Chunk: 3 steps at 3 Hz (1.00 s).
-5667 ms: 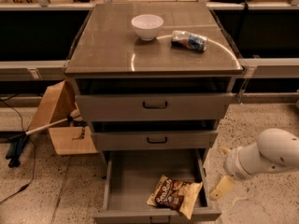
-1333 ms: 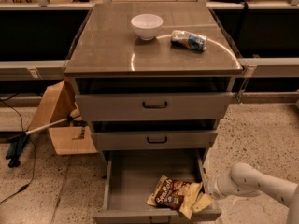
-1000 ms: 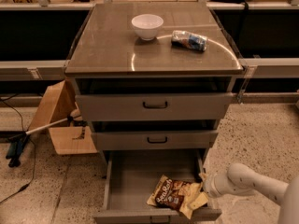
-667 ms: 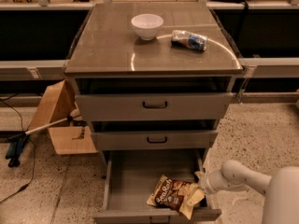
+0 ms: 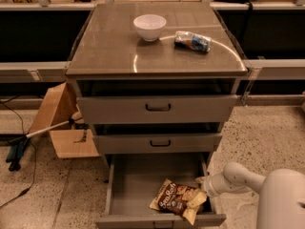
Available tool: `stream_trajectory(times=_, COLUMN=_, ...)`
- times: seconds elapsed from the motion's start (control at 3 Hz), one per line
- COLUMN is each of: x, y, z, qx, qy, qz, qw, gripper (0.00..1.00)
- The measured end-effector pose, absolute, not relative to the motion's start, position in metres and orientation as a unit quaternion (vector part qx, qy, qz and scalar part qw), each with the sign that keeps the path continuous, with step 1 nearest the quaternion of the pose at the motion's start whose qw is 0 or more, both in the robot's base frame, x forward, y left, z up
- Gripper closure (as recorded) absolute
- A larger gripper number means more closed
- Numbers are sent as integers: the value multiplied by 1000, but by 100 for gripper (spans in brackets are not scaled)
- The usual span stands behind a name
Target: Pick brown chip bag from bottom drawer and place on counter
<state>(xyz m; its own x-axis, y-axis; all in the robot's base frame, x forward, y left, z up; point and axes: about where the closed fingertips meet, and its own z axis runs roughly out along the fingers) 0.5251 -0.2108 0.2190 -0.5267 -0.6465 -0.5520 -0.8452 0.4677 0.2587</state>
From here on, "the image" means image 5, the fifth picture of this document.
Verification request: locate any brown chip bag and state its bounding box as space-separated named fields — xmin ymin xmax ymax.
xmin=150 ymin=179 xmax=202 ymax=225

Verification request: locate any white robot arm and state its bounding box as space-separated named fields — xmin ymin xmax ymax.
xmin=195 ymin=162 xmax=305 ymax=229

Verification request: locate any grey middle drawer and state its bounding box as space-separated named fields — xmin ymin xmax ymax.
xmin=92 ymin=134 xmax=222 ymax=155

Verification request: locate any grey drawer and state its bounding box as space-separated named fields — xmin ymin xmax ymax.
xmin=77 ymin=94 xmax=237 ymax=124
xmin=95 ymin=153 xmax=226 ymax=229
xmin=92 ymin=134 xmax=222 ymax=155

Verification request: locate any grey bottom drawer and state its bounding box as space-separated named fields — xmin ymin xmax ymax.
xmin=95 ymin=153 xmax=226 ymax=229

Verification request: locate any grey top drawer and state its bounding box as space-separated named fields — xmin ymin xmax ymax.
xmin=77 ymin=94 xmax=237 ymax=124

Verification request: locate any grey drawer cabinet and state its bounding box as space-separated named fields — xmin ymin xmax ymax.
xmin=66 ymin=1 xmax=249 ymax=164

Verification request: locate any cardboard box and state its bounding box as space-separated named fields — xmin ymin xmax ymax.
xmin=29 ymin=83 xmax=98 ymax=158

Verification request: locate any white bowl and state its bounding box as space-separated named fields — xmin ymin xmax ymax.
xmin=133 ymin=14 xmax=167 ymax=41

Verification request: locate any reacher grabber tool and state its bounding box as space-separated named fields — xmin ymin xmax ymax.
xmin=6 ymin=114 xmax=83 ymax=172

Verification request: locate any black floor cable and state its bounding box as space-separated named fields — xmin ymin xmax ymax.
xmin=0 ymin=95 xmax=37 ymax=209

